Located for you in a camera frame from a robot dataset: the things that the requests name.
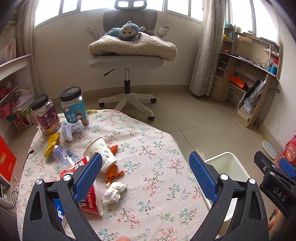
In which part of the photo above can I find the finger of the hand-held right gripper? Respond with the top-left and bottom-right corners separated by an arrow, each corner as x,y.
279,158 -> 296,179
254,151 -> 296,219

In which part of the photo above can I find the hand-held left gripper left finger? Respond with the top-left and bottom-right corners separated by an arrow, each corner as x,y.
22,152 -> 103,241

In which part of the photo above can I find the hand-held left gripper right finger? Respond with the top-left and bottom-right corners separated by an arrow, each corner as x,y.
188,151 -> 270,241

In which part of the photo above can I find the red instant noodle bowl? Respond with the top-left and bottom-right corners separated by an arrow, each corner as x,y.
60,156 -> 104,216

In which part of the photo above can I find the white plastic bin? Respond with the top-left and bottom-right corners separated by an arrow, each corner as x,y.
199,152 -> 250,239

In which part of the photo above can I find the white paper cup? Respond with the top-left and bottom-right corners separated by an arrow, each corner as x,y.
83,137 -> 117,173

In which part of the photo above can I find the red snack bag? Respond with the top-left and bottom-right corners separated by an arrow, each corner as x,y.
279,136 -> 296,166

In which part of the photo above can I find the round pale blue scale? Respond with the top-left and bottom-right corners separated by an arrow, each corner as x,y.
262,140 -> 277,160

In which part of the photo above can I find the crumpled white tissue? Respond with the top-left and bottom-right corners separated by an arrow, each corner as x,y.
103,181 -> 127,204

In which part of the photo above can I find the crushed clear plastic bottle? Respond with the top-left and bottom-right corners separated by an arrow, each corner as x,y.
53,146 -> 82,168

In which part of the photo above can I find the blue and white carton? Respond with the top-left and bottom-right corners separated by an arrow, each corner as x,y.
53,198 -> 67,230

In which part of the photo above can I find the crumpled clear plastic wrap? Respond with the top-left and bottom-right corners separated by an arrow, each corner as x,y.
61,120 -> 84,142

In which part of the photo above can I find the yellow wrapper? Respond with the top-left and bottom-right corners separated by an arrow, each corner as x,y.
44,134 -> 60,158

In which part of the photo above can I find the floral tablecloth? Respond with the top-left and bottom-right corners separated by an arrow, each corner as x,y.
17,109 -> 210,241

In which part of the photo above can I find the jar with blue label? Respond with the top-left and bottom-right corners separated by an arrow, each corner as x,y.
60,87 -> 89,127

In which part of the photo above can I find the jar with purple label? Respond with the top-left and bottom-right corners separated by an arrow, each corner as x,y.
31,94 -> 62,135

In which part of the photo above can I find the grey plastic bag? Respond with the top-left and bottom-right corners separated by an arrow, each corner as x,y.
245,80 -> 266,105

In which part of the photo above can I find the red gift box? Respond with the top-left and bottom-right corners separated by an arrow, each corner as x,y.
0,136 -> 17,183

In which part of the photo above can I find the orange box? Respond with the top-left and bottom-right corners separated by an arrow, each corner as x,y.
230,75 -> 247,90

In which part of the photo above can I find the stack of papers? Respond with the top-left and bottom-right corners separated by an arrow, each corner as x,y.
11,87 -> 35,114

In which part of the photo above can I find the pink basket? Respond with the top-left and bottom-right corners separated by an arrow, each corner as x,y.
0,102 -> 12,117

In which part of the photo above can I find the wooden desk with shelves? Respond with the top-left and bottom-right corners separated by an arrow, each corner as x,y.
209,22 -> 281,128

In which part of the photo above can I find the beige lace curtain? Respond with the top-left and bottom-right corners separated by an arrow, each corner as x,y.
189,0 -> 228,96

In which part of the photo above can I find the grey office chair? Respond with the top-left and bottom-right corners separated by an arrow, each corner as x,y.
85,0 -> 178,121

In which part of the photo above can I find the beige fleece blanket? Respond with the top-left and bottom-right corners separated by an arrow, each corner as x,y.
88,32 -> 178,62

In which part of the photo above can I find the white bookshelf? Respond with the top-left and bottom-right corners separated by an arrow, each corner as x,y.
0,54 -> 37,186

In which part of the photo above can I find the blue monkey plush toy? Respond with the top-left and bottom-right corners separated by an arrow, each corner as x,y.
104,21 -> 147,42

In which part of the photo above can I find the grey curtain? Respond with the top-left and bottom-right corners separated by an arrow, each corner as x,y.
14,0 -> 40,93

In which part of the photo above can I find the window with white frame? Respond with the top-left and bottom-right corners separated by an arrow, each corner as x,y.
34,0 -> 204,27

